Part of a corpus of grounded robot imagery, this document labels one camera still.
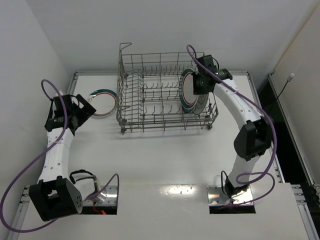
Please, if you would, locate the white plate with grey rings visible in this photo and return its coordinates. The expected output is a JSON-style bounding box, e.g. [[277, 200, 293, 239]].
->
[[192, 94, 209, 115]]

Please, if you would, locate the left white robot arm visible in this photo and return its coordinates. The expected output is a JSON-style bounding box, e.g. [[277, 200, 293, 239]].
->
[[29, 94, 99, 222]]

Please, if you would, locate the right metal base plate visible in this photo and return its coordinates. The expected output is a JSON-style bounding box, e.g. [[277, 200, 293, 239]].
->
[[206, 185, 254, 207]]

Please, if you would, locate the red-green rimmed plate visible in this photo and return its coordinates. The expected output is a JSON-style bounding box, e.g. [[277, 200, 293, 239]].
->
[[87, 89, 117, 118], [178, 68, 199, 113]]

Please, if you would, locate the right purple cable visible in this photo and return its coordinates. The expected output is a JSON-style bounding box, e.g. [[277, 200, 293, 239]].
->
[[186, 44, 278, 210]]

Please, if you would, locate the metal base plate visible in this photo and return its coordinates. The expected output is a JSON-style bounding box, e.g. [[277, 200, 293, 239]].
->
[[96, 185, 118, 207], [206, 185, 254, 207]]

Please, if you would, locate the black wall cable with plug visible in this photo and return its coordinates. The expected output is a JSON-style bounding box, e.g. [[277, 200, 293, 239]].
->
[[264, 73, 295, 118]]

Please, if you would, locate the grey wire dish rack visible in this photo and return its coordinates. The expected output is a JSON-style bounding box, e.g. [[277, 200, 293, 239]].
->
[[116, 42, 219, 134]]

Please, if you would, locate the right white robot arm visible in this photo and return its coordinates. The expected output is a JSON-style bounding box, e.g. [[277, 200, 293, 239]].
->
[[192, 55, 273, 198]]

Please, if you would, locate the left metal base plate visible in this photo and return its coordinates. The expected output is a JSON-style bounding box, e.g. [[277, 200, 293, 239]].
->
[[96, 185, 118, 207]]

